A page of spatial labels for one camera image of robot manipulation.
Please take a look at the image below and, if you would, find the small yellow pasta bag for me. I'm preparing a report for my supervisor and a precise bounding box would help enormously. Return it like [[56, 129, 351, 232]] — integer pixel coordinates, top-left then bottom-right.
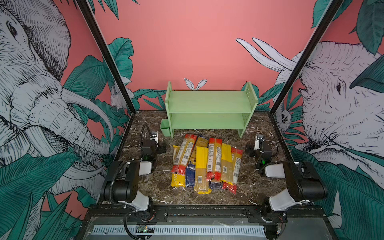
[[196, 136, 209, 148]]

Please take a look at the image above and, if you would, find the yellow orange spaghetti bag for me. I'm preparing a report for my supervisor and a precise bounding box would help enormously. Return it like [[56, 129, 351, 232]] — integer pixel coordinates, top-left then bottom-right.
[[221, 143, 233, 185]]

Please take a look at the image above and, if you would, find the red spaghetti bag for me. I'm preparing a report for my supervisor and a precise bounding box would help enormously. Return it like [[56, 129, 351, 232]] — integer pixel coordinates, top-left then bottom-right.
[[223, 147, 243, 195], [207, 138, 222, 181], [171, 134, 198, 176]]

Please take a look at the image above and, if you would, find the black frame post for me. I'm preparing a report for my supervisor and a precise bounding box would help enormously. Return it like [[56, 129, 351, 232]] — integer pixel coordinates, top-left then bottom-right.
[[269, 0, 344, 115], [76, 0, 136, 115]]

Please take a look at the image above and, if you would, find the blue Ankara spaghetti bag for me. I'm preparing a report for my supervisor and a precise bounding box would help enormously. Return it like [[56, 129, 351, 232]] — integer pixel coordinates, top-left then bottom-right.
[[209, 179, 223, 191]]

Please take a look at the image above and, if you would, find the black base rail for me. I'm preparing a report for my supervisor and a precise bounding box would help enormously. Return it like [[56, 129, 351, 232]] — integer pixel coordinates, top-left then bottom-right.
[[84, 205, 326, 224]]

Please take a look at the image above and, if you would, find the right black frame post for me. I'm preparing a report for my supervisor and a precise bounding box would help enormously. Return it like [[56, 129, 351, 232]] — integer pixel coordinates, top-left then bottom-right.
[[269, 0, 344, 115]]

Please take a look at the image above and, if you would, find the yellow Tatime spaghetti bag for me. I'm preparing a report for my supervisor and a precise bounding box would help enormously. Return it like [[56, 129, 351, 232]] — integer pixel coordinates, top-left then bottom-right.
[[171, 145, 186, 188]]

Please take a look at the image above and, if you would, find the white slotted cable duct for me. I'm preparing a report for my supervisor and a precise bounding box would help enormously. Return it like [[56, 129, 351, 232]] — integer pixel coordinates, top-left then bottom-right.
[[89, 224, 266, 236]]

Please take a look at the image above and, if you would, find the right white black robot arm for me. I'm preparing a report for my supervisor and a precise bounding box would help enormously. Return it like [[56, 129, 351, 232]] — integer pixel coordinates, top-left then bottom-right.
[[246, 135, 328, 223]]

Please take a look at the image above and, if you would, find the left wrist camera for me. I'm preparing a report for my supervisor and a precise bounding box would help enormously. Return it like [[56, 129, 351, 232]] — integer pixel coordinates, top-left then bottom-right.
[[151, 131, 159, 147]]

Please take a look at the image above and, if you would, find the long yellow spaghetti bag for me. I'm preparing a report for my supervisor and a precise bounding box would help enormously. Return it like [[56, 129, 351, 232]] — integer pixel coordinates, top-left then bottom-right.
[[194, 146, 211, 195]]

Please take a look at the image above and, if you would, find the small green side cup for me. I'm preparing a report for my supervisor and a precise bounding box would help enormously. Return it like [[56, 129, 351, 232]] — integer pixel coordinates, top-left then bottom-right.
[[160, 119, 171, 137]]

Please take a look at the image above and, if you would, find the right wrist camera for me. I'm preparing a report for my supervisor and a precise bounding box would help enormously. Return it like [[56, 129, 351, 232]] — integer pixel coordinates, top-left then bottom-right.
[[254, 135, 264, 150]]

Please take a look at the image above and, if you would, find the blue Barilla spaghetti box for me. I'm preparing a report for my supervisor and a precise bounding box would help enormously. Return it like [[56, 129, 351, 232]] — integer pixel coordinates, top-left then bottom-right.
[[186, 149, 196, 190]]

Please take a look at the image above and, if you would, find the green two-tier shelf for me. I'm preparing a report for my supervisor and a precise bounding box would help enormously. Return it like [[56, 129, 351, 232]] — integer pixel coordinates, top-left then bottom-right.
[[165, 82, 259, 138]]

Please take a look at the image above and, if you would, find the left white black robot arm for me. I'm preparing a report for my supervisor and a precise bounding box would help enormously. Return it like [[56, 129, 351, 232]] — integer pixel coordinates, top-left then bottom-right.
[[101, 124, 166, 222]]

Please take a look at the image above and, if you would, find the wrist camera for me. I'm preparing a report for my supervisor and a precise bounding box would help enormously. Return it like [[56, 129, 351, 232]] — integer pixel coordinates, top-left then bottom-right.
[[254, 135, 264, 150], [151, 131, 159, 147]]

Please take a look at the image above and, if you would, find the left black frame post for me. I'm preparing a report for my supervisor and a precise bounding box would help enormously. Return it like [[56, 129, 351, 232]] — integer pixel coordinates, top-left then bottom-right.
[[76, 0, 136, 115]]

